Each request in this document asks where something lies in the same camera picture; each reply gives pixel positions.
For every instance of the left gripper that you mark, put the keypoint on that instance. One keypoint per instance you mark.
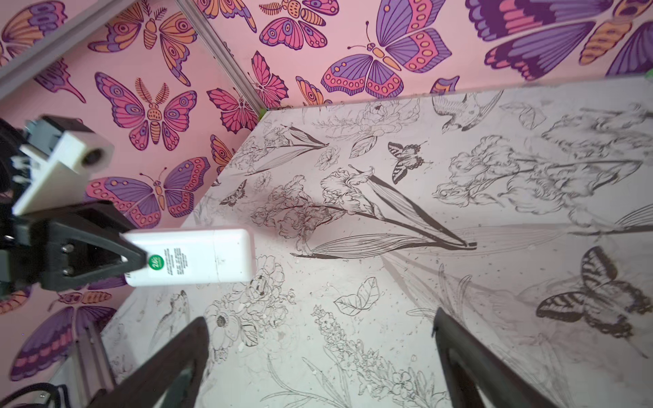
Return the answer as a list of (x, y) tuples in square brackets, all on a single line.
[(84, 243)]

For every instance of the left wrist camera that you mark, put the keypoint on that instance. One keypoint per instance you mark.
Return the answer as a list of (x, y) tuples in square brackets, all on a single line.
[(57, 158)]

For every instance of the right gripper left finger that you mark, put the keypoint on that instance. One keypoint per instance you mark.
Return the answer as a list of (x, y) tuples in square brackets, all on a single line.
[(171, 378)]

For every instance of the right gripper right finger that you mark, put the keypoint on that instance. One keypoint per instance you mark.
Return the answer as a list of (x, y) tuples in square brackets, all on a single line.
[(475, 376)]

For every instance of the white remote with green sticker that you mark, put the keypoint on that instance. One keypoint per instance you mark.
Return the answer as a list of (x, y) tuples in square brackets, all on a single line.
[(177, 257)]

